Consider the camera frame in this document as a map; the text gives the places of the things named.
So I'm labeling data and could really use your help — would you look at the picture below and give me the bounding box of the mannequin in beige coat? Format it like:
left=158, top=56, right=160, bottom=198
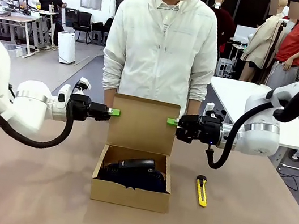
left=236, top=0, right=291, bottom=87

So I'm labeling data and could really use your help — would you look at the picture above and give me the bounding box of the person's right forearm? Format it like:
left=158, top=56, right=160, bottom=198
left=101, top=88, right=117, bottom=108

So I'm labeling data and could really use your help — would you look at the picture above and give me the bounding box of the mannequin in maroon top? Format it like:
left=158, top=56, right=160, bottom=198
left=204, top=0, right=241, bottom=61

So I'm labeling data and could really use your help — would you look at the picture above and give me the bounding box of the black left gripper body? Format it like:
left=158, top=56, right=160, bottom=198
left=65, top=92, right=96, bottom=124

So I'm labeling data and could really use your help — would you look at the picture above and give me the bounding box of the person in white jacket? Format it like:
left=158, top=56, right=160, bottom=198
left=94, top=0, right=228, bottom=124

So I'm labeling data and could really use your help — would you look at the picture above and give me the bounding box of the yellow black utility knife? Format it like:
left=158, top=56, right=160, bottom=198
left=192, top=175, right=212, bottom=208

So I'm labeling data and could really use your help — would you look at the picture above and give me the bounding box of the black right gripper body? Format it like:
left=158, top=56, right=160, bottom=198
left=194, top=110, right=225, bottom=148

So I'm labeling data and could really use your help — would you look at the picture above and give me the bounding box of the white table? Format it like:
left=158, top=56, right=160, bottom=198
left=197, top=75, right=299, bottom=174

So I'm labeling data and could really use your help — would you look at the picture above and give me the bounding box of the person's left forearm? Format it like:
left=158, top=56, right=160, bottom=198
left=185, top=98, right=203, bottom=119

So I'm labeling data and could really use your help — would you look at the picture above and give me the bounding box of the black fabric pouch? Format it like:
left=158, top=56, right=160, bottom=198
left=97, top=160, right=170, bottom=196

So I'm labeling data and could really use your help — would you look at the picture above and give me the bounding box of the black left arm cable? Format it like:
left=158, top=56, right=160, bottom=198
left=0, top=75, right=81, bottom=154

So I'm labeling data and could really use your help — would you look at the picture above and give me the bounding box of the person in red shirt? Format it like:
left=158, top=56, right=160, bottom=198
left=268, top=0, right=299, bottom=95

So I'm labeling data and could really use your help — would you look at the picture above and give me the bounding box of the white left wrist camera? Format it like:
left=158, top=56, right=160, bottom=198
left=73, top=76, right=92, bottom=97

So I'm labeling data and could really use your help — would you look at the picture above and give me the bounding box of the grey computer case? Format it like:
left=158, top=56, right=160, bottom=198
left=215, top=57, right=235, bottom=80

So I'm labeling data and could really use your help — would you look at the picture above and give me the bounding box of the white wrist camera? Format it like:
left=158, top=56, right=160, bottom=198
left=73, top=76, right=92, bottom=97
left=202, top=101, right=228, bottom=121

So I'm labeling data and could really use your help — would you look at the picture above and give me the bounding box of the white air purifier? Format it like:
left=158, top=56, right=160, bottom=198
left=53, top=30, right=80, bottom=66

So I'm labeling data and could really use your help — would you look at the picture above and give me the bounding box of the wooden top desk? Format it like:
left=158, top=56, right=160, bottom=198
left=0, top=10, right=49, bottom=62

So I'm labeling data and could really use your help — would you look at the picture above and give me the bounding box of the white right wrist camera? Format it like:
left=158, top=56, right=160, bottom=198
left=202, top=101, right=228, bottom=121

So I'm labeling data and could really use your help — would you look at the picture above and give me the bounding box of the brown cardboard box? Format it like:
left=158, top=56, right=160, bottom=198
left=88, top=91, right=187, bottom=214

